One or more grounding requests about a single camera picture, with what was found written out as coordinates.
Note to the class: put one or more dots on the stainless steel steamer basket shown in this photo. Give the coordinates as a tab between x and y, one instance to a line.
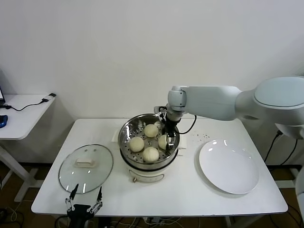
128	133

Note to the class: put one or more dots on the dark laptop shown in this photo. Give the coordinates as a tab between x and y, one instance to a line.
2	93

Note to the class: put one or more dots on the white side table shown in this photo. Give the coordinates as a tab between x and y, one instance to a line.
23	118

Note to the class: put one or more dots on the white round plate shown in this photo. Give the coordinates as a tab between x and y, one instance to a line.
228	166

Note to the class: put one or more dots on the white table leg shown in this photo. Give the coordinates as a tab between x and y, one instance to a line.
228	223

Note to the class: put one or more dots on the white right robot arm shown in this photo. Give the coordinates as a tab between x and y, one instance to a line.
213	102

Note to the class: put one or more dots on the blue computer mouse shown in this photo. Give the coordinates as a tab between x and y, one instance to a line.
3	121

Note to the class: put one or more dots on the white steamed baozi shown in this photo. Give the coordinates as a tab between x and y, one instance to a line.
162	142
151	130
150	154
137	144

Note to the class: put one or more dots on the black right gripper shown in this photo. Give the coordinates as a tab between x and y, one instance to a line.
171	127

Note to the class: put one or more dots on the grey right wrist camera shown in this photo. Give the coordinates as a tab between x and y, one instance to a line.
158	109

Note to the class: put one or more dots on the scattered dark crumbs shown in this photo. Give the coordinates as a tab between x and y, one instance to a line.
206	136

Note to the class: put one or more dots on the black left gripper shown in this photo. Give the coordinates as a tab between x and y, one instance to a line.
79	216

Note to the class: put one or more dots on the white power strip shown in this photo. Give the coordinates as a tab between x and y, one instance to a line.
154	221

